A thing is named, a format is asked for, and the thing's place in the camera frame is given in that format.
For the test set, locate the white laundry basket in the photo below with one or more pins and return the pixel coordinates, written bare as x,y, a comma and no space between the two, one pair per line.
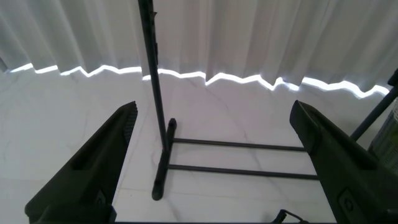
388,140

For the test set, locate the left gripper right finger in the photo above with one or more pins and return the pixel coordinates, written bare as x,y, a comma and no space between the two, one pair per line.
348,174

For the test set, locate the black clothes rack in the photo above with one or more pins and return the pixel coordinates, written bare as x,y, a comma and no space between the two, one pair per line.
152,62

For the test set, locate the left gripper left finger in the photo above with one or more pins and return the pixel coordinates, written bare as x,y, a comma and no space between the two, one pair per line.
90,174

